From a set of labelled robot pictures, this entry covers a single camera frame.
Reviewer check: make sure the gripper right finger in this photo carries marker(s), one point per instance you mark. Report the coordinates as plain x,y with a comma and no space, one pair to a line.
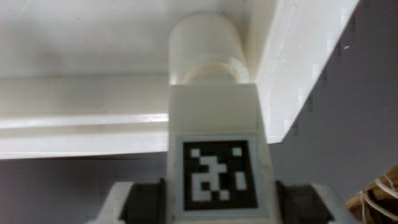
342,215

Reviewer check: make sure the white square tabletop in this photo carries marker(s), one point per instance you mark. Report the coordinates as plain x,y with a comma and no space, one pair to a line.
84,68

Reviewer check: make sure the white leg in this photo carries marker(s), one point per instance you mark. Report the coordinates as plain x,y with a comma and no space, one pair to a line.
221,184

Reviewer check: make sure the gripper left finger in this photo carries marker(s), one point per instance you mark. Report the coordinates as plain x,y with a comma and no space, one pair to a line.
111,211

